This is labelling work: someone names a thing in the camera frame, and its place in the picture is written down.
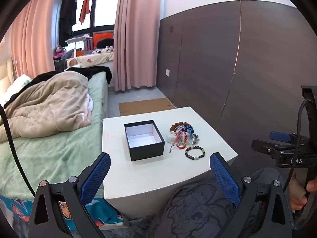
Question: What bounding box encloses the person's right hand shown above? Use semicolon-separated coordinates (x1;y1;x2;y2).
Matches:
289;171;317;211

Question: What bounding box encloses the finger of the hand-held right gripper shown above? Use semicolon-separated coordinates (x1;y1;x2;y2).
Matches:
269;131;293;143
251;139;281;155

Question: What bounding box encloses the black and white plush toy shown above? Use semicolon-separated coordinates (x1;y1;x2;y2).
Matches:
92;46;114;55

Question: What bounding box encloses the pink curtain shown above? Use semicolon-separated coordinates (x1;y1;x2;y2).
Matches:
10;0;61;80
113;0;165;92

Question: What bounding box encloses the window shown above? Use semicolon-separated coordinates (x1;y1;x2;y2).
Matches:
58;0;120;47

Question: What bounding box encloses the flat brown cardboard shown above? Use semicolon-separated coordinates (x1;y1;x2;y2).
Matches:
118;98;176;116

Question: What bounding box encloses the thin silver bangle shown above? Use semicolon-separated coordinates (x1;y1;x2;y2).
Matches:
167;130;195;146

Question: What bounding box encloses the colourful printed cloth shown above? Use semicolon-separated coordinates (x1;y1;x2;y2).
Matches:
0;195;130;238

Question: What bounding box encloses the beige headboard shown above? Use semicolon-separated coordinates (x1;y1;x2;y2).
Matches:
0;61;13;97

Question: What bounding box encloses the white pillow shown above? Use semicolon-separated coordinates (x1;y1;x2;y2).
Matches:
0;74;32;105

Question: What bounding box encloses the orange hanging garment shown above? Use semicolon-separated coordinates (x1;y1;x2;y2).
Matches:
79;0;94;25

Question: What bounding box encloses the yellow floral mattress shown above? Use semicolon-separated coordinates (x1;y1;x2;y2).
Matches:
66;53;114;68

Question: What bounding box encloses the black hanging garment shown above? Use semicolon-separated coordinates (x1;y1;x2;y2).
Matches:
59;0;78;47

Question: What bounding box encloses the red string bracelet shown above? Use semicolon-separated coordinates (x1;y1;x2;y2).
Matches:
169;131;187;153

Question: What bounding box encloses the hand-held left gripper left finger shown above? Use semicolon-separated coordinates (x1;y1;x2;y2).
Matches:
30;152;111;238

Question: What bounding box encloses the green bed sheet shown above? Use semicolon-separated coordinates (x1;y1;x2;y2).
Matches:
0;72;109;201

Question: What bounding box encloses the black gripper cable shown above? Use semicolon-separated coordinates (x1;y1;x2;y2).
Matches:
282;99;309;194

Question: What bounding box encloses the purple plush toy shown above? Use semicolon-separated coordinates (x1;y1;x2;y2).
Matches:
53;46;67;60

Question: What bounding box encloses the white side table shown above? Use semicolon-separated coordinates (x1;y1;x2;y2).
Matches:
102;107;238;220

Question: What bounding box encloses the black blanket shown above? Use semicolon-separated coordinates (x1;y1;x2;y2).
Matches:
0;66;113;106

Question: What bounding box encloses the black jewelry box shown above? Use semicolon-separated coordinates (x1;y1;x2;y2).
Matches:
124;120;165;162

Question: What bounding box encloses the white folding rack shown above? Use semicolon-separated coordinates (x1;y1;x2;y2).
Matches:
65;36;94;56

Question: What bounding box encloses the beige duvet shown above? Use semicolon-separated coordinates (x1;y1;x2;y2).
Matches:
0;71;94;144

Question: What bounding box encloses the dark bead bracelet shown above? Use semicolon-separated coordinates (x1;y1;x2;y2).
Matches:
185;147;206;160

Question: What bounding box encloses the brown seed bead bracelet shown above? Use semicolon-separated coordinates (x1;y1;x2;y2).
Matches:
170;121;193;132

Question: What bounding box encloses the black cushion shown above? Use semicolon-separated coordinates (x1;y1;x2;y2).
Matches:
96;38;114;49

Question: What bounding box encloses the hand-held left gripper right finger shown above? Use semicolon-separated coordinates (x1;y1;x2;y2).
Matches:
209;152;295;238

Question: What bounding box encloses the blue cord bracelet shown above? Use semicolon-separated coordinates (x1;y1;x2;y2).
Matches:
182;125;195;139

